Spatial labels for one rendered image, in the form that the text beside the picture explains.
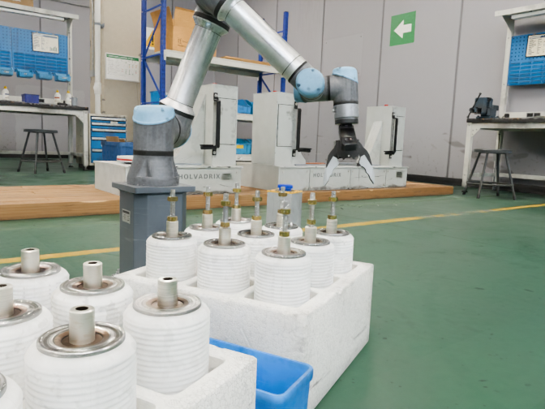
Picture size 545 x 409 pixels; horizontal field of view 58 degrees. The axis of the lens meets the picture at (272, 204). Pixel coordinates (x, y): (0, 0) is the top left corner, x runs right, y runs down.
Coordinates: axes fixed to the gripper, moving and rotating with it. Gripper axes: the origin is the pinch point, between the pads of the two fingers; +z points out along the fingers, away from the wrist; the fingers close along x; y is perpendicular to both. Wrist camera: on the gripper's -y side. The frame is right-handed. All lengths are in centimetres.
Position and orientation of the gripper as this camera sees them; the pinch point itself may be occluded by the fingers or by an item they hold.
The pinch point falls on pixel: (349, 185)
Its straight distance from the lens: 149.5
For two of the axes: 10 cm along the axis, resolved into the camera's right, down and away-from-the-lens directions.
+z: 0.4, 10.0, 0.7
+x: -10.0, 0.4, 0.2
